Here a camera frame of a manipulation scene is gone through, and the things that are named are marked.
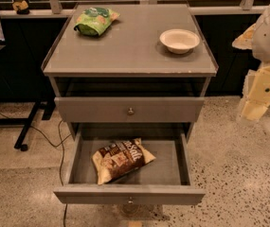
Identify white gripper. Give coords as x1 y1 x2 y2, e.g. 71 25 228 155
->
241 63 270 121

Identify brown chip bag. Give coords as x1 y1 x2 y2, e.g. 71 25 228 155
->
92 138 156 185

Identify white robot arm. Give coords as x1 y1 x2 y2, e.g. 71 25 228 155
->
232 5 270 121

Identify open grey middle drawer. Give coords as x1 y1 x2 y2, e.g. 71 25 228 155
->
54 123 205 205

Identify grey drawer cabinet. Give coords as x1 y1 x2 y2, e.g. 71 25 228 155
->
41 3 220 206

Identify closed grey top drawer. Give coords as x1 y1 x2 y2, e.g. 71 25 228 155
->
55 96 204 123

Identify green chip bag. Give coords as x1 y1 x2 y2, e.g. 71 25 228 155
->
74 8 120 36

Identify white paper bowl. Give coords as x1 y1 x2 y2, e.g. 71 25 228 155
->
160 29 200 55

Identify small yellow black object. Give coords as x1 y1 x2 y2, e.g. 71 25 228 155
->
12 0 29 14

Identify white window ledge rail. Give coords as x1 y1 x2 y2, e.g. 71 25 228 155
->
0 6 267 19

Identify black floor cable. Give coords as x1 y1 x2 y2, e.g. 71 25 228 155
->
0 103 73 227

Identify black desk frame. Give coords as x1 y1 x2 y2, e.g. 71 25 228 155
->
0 99 57 152

